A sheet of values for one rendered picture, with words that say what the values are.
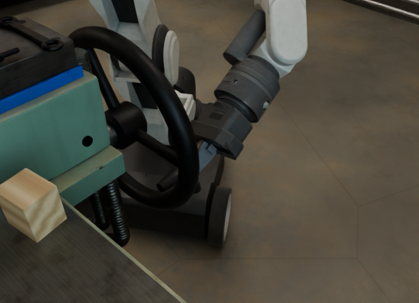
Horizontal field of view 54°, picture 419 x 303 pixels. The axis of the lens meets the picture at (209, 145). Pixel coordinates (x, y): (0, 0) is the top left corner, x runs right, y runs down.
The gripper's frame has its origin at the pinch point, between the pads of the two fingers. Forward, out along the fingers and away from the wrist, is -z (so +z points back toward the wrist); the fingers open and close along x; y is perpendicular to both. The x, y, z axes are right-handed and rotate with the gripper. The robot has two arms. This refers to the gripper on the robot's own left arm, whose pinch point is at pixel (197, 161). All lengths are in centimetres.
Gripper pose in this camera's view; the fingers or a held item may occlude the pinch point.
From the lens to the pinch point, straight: 66.3
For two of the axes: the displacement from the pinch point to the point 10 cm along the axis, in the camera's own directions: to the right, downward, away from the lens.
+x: -5.5, -2.0, 8.1
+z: 5.7, -8.0, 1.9
